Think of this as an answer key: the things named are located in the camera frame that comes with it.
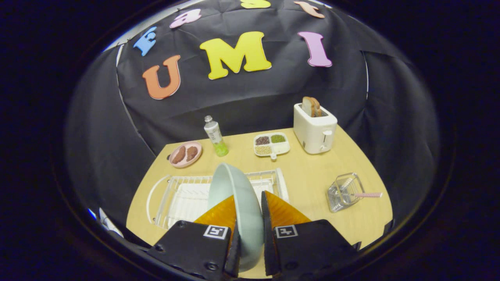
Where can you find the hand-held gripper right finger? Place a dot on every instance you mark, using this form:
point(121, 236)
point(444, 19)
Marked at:
point(267, 242)

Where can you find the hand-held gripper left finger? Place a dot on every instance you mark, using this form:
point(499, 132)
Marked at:
point(187, 246)

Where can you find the pale green plate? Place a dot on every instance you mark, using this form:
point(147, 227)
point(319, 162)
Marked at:
point(250, 230)

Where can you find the pink plate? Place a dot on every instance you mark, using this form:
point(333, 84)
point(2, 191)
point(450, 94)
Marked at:
point(195, 160)

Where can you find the brown food piece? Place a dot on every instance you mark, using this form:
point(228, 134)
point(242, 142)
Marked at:
point(191, 153)
point(179, 155)

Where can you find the white divided tray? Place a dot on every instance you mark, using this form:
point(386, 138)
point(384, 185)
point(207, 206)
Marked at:
point(282, 147)

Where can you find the clear bottle with green drink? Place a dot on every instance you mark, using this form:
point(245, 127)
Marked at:
point(215, 136)

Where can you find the white toaster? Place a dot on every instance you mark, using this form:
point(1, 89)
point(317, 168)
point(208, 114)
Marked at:
point(312, 132)

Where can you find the brown bread slice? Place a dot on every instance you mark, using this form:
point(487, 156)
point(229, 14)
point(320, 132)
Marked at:
point(311, 106)

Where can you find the black backdrop cloth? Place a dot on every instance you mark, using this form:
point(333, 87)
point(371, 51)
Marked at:
point(254, 97)

